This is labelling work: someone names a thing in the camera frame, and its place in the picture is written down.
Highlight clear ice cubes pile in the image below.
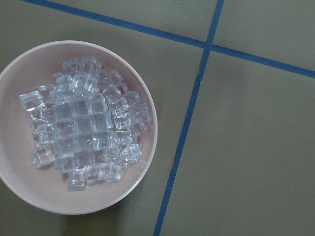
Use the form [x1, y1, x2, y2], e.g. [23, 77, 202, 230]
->
[19, 56, 151, 191]

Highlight pink bowl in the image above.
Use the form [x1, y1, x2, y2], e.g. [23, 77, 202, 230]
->
[0, 40, 158, 215]

